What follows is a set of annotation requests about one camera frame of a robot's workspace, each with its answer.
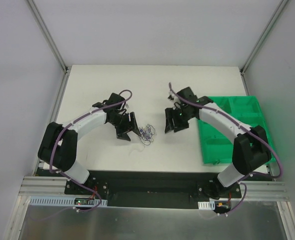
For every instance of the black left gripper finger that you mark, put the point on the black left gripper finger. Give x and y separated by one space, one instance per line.
133 123
123 136

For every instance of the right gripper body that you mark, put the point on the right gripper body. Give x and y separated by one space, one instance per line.
175 119

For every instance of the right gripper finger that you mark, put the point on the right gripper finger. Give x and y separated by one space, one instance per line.
180 125
169 121

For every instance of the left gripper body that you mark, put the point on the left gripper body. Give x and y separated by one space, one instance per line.
126 124

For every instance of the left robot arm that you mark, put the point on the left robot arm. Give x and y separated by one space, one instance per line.
59 144

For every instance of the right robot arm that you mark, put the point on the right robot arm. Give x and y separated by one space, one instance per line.
250 150

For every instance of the green compartment tray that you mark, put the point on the green compartment tray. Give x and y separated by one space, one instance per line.
216 149

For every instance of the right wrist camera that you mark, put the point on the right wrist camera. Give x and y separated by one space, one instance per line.
172 97

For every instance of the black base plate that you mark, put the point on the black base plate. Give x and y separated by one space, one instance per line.
143 189

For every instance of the aluminium frame post right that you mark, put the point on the aluminium frame post right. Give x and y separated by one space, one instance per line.
265 34

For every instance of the aluminium frame post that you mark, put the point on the aluminium frame post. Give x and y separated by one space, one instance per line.
265 34
46 34

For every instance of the white slotted cable duct right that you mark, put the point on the white slotted cable duct right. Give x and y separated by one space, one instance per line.
206 205

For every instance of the white slotted cable duct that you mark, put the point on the white slotted cable duct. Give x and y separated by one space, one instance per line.
206 205
54 201

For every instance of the aluminium front rail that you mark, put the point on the aluminium front rail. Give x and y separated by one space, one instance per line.
42 185

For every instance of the white slotted cable duct left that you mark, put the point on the white slotted cable duct left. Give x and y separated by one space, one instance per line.
54 201

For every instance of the aluminium frame post left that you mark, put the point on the aluminium frame post left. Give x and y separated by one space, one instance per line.
46 34

